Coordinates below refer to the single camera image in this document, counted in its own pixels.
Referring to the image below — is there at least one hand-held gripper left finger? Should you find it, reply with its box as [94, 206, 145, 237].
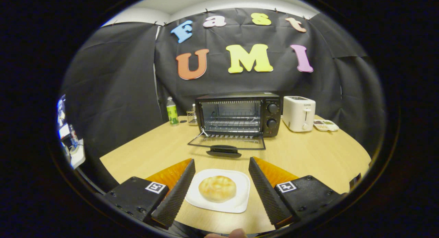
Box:
[103, 158, 196, 230]

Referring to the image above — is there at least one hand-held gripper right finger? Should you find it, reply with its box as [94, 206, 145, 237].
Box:
[248, 157, 345, 230]

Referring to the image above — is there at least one round bread bun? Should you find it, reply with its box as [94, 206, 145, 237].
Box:
[198, 176, 237, 203]

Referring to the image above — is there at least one black toaster oven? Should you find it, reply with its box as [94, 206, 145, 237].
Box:
[188, 91, 282, 158]

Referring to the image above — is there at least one white pop-up toaster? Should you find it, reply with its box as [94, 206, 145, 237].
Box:
[282, 96, 316, 132]

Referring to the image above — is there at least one white square plate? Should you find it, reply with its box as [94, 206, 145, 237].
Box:
[185, 168, 251, 214]

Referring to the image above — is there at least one clear glass holder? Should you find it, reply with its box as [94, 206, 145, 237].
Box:
[186, 104, 199, 125]

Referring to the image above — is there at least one green label plastic bottle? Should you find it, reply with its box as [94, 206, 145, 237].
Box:
[166, 96, 179, 126]

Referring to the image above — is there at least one white divided snack dish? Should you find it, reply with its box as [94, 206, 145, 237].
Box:
[313, 119, 340, 132]

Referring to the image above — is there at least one cluttered white side table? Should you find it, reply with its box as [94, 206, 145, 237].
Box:
[57, 94, 86, 170]

